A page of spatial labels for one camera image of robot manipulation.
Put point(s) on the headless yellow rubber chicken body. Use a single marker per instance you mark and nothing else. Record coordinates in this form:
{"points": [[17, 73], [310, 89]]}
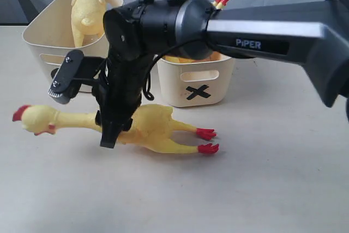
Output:
{"points": [[219, 4]]}

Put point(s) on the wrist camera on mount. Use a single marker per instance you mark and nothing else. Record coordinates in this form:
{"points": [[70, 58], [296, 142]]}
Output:
{"points": [[75, 71]]}

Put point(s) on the whole yellow rubber chicken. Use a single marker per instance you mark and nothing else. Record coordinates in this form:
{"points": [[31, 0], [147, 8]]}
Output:
{"points": [[151, 128]]}

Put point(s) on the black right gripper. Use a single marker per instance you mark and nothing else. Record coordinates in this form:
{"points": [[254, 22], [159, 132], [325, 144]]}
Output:
{"points": [[136, 32]]}

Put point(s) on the cream bin marked O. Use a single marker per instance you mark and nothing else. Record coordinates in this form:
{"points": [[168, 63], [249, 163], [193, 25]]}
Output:
{"points": [[49, 37]]}

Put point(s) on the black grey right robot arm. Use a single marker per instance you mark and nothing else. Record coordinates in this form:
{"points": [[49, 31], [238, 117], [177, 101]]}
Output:
{"points": [[313, 35]]}

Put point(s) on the cream bin marked X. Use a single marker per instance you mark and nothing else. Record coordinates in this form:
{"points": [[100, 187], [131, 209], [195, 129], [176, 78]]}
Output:
{"points": [[195, 84]]}

